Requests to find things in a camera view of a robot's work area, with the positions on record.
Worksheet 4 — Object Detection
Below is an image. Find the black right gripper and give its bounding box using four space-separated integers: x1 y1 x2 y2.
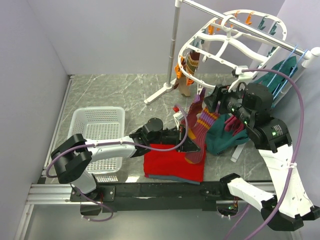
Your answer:
202 81 253 125

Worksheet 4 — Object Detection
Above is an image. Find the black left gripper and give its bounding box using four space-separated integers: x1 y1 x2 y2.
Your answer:
150 124 201 153

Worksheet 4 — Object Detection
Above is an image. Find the maroon purple striped sock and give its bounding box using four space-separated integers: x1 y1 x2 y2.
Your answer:
184 88 207 165
185 106 219 164

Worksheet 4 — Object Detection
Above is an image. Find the beige striped sock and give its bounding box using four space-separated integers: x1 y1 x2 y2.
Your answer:
173 50 200 97

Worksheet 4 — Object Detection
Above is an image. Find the white round clip hanger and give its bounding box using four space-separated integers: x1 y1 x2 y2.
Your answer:
184 13 282 85

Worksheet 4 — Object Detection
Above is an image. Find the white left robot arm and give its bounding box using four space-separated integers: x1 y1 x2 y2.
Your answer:
49 117 201 201

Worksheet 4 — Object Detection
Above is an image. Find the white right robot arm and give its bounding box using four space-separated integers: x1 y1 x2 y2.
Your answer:
204 83 320 232

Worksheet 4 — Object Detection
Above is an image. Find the red folded cloth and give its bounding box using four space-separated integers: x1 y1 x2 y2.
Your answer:
143 149 206 185

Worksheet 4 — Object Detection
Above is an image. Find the pink magenta garment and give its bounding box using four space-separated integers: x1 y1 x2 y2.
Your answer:
224 116 246 137

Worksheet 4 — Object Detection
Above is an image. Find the teal green garment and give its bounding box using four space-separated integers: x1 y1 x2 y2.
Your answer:
204 56 298 153

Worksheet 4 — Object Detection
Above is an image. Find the white clothes rack stand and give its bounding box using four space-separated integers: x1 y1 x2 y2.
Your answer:
144 0 320 105

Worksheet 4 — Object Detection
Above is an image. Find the white plastic basket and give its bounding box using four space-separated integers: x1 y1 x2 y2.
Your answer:
66 106 126 175

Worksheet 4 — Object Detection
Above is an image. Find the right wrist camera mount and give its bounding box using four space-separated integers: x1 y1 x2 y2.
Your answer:
228 66 255 92

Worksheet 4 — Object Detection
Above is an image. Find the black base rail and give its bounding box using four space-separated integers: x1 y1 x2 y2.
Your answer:
69 179 276 217

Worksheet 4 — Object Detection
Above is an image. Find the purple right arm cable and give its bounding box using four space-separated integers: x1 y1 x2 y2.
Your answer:
226 68 305 240

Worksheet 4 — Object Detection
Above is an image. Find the blue wire hanger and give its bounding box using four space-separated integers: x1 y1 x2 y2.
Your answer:
254 52 302 106

